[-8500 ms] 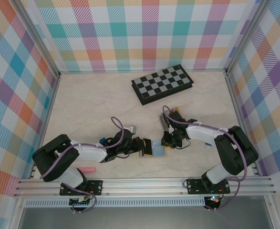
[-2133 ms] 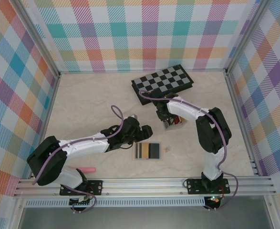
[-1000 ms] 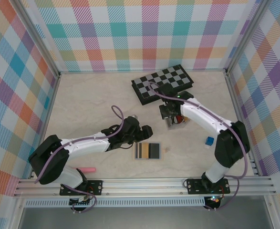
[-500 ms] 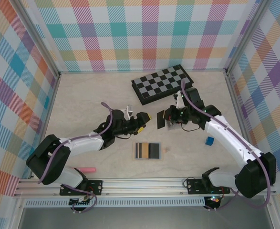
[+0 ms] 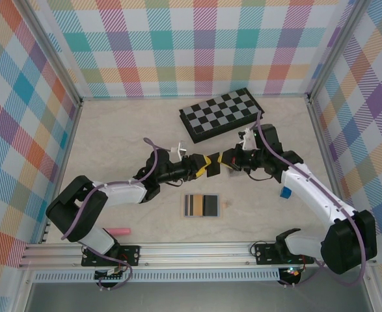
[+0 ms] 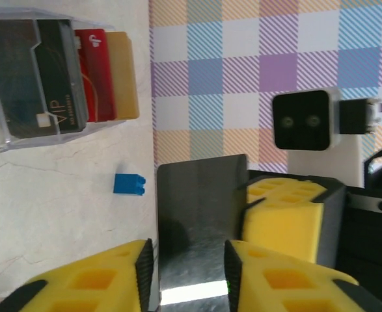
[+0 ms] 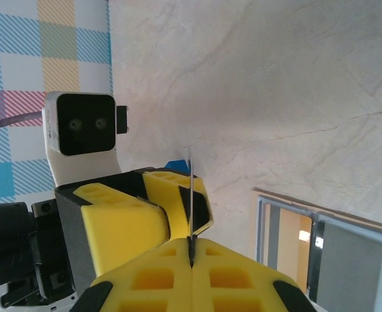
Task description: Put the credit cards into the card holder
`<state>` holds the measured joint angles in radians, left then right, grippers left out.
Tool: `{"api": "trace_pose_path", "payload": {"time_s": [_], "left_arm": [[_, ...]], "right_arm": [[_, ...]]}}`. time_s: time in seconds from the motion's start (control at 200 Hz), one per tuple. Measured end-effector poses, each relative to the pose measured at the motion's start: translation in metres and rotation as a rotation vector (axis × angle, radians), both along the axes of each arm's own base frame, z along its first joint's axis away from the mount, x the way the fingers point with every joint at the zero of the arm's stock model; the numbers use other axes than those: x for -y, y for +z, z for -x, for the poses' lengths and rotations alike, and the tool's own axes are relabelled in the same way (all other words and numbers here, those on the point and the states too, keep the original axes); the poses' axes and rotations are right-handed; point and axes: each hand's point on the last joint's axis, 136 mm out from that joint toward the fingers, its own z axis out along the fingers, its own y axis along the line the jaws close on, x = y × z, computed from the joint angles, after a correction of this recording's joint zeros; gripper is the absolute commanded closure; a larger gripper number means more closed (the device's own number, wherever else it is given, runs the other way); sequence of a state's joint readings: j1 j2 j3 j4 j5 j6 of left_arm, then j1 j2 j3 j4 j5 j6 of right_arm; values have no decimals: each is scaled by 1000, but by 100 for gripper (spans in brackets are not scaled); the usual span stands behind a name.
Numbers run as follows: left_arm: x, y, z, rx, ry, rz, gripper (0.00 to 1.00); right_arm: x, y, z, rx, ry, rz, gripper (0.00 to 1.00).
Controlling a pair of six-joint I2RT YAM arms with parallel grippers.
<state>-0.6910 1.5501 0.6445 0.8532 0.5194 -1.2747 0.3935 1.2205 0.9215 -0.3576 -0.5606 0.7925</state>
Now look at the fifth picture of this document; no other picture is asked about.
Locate gold card with black stripe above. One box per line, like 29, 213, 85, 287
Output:
184, 194, 205, 217

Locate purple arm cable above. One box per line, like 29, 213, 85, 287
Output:
60, 138, 161, 291
254, 112, 367, 287

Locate long aluminium base rail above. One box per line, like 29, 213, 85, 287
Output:
18, 242, 379, 269

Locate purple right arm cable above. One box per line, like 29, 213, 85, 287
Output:
254, 112, 367, 287

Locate small circuit board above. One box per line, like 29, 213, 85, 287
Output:
94, 268, 128, 289
280, 266, 302, 287

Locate white slotted cable duct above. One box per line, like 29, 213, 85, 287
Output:
33, 271, 282, 283

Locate black and grey chessboard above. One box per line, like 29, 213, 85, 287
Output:
178, 87, 266, 145

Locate aluminium table side rail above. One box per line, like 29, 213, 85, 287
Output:
306, 97, 382, 312
37, 100, 84, 246

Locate aluminium frame post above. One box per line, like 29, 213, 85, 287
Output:
21, 0, 83, 108
306, 0, 369, 105

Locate thin black cable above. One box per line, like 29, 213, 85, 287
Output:
159, 178, 184, 189
247, 170, 275, 183

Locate beige leather card holder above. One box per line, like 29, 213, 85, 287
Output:
179, 192, 232, 220

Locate black credit card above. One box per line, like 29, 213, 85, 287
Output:
203, 194, 219, 217
206, 151, 223, 179

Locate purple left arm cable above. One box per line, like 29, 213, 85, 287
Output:
60, 138, 161, 291

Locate thin aluminium cross rail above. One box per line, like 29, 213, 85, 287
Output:
79, 94, 310, 102

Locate grey metal shelf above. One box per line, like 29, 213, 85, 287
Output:
23, 281, 374, 312

